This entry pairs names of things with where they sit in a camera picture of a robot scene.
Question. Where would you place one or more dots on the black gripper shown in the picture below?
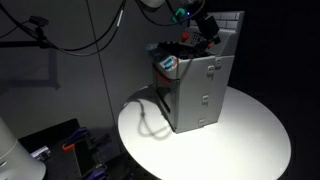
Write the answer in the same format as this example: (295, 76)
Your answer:
(206, 22)

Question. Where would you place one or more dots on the small orange stove button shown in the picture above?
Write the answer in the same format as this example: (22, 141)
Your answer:
(209, 46)

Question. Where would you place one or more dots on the black stove keypad display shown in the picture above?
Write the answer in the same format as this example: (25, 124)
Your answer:
(196, 38)

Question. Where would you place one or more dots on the red stove knob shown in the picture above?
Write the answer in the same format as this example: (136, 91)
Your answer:
(185, 36)

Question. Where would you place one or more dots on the black stove burner grate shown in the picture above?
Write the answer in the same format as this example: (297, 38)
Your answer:
(180, 50)

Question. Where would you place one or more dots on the blue stove knob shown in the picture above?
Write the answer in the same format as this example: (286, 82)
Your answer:
(168, 62)

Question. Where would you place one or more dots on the grey toy stove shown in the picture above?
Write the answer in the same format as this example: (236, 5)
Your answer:
(200, 100)

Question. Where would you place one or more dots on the teal plastic clip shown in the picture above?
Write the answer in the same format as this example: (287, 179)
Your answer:
(179, 14)

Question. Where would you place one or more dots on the black clamp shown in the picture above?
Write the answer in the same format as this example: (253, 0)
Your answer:
(100, 139)

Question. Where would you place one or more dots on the silver metal block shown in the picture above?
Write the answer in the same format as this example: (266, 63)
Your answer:
(40, 153)

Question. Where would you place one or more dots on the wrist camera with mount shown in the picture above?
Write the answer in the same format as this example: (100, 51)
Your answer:
(196, 7)

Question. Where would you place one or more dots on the black camera on mount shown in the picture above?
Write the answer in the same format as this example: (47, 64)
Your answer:
(38, 20)

